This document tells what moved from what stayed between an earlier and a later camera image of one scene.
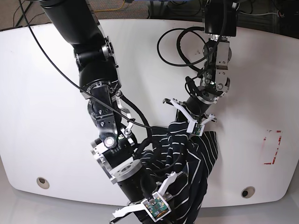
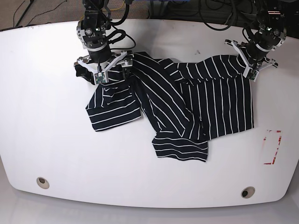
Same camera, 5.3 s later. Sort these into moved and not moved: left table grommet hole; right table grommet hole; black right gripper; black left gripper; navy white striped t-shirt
Moved: navy white striped t-shirt; black left gripper; black right gripper
Not moved: right table grommet hole; left table grommet hole
